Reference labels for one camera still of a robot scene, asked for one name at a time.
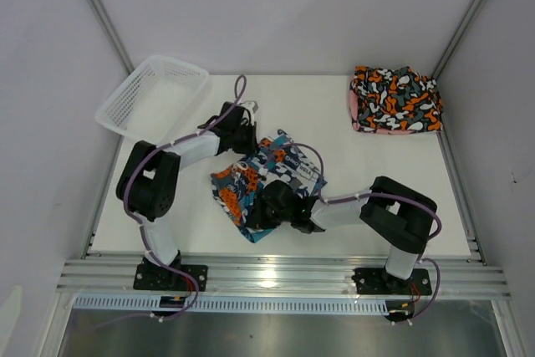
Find blue orange patterned shorts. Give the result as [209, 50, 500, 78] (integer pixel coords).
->
[210, 129, 327, 243]

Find pink shark print shorts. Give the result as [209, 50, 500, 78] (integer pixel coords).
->
[348, 79, 365, 132]

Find orange camouflage shorts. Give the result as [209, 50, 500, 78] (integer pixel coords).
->
[351, 65, 443, 135]

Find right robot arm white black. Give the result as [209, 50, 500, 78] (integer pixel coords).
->
[246, 176, 442, 293]

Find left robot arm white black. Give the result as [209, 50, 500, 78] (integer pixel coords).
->
[116, 101, 257, 290]

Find white plastic basket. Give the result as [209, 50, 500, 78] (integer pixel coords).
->
[94, 55, 210, 144]

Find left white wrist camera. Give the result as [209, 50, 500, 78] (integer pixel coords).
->
[240, 100, 258, 118]

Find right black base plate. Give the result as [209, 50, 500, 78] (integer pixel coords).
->
[351, 268, 433, 296]

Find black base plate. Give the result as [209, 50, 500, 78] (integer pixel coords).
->
[132, 263, 209, 292]
[351, 268, 433, 296]

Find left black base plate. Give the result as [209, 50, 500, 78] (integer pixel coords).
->
[132, 263, 209, 292]

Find aluminium mounting rail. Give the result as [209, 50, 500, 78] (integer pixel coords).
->
[56, 254, 512, 300]

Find white slotted cable duct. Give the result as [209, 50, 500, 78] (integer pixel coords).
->
[73, 293, 388, 316]

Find left aluminium frame post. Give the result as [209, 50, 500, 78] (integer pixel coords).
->
[86, 0, 135, 74]

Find aluminium frame post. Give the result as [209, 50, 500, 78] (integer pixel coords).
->
[86, 0, 135, 74]
[432, 0, 487, 79]

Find right aluminium frame post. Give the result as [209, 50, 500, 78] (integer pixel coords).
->
[432, 0, 487, 79]

